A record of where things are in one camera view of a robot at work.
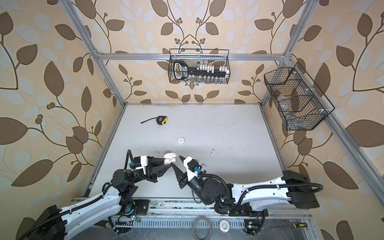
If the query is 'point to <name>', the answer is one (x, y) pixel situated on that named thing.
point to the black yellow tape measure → (160, 120)
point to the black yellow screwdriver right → (301, 224)
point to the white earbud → (211, 153)
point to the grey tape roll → (210, 225)
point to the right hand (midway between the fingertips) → (176, 160)
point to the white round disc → (224, 225)
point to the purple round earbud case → (167, 151)
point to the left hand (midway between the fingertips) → (167, 162)
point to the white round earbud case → (180, 140)
